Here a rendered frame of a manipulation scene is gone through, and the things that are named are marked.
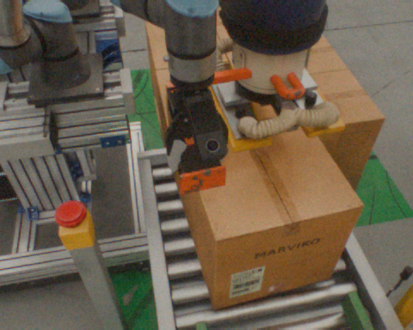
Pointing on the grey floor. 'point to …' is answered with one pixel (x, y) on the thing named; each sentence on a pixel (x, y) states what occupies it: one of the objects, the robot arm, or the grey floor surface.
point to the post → (94, 272)
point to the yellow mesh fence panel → (412, 301)
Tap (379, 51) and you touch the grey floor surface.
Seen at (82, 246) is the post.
